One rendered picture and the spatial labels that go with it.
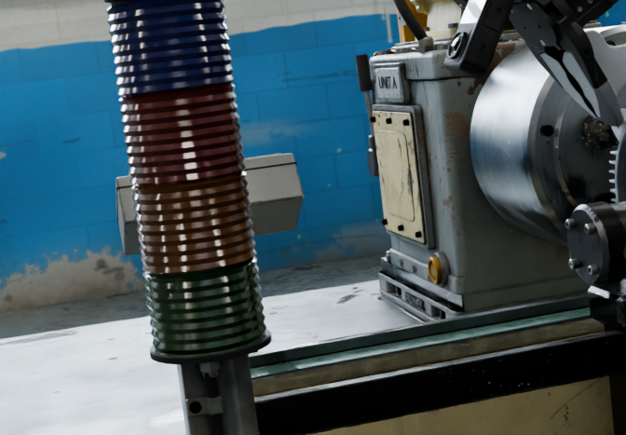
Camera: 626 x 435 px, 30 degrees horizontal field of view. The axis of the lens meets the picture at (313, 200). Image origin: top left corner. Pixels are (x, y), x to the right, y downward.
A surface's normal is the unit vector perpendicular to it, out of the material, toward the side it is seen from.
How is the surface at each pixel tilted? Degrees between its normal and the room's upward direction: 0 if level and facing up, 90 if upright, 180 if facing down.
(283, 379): 90
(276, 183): 56
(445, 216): 90
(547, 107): 90
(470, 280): 90
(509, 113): 70
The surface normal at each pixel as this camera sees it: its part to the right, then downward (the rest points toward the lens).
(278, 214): 0.23, 0.87
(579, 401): 0.24, 0.09
